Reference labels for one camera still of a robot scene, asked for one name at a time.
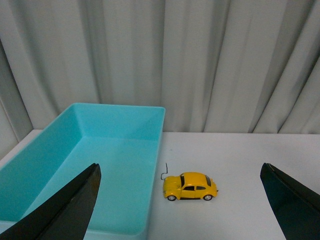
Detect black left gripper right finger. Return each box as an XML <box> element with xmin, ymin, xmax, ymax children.
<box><xmin>260</xmin><ymin>163</ymin><xmax>320</xmax><ymax>240</ymax></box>

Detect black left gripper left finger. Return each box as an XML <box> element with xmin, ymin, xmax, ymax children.
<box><xmin>0</xmin><ymin>163</ymin><xmax>102</xmax><ymax>240</ymax></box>

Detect yellow beetle toy car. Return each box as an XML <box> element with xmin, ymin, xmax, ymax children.
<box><xmin>162</xmin><ymin>172</ymin><xmax>219</xmax><ymax>201</ymax></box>

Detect turquoise plastic bin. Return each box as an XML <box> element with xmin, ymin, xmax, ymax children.
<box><xmin>0</xmin><ymin>103</ymin><xmax>165</xmax><ymax>240</ymax></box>

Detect white pleated curtain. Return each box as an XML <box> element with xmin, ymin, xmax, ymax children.
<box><xmin>0</xmin><ymin>0</ymin><xmax>320</xmax><ymax>156</ymax></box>

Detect thin bent wire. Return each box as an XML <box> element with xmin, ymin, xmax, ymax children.
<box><xmin>159</xmin><ymin>162</ymin><xmax>169</xmax><ymax>181</ymax></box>

